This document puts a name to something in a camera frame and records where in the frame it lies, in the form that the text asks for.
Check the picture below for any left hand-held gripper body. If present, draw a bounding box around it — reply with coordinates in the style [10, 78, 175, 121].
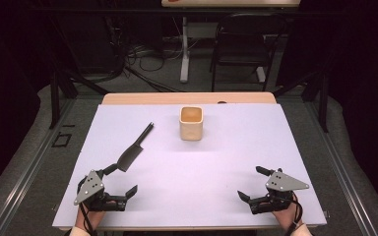
[73, 168, 128, 211]

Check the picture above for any black metal stand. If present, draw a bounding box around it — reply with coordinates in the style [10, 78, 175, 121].
[273, 70, 330, 133]
[48, 68, 111, 130]

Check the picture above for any wooden table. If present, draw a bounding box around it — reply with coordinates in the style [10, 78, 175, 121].
[101, 91, 278, 106]

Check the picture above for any bundle of floor cables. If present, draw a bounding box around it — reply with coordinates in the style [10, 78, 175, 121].
[109, 38, 185, 93]

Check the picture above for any person's left hand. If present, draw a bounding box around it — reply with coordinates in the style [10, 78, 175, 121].
[74, 206, 106, 231]

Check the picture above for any left hand-held gripper cable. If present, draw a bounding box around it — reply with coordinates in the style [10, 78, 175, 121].
[79, 202, 97, 236]

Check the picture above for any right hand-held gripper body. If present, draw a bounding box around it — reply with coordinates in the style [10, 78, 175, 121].
[248, 167, 311, 216]

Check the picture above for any black folding chair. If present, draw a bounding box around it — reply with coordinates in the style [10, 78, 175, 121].
[210, 13, 288, 92]

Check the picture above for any white desk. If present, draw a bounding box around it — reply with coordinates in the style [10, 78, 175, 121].
[160, 0, 301, 84]

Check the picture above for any hand-held gripper cable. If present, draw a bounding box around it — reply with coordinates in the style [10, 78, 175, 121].
[79, 202, 97, 236]
[283, 193, 304, 236]

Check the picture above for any dark brown comb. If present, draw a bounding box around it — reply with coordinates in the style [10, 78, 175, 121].
[116, 121, 156, 173]

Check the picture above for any right hand-held gripper cable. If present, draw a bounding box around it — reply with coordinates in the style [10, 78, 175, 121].
[283, 193, 304, 236]

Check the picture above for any person's right hand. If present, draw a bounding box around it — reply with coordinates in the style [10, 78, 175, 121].
[271, 195, 304, 231]

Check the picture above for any white table mat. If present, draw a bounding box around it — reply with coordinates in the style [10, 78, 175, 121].
[52, 102, 328, 229]

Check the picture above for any beige square cup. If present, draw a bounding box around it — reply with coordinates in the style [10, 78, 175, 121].
[179, 106, 205, 142]

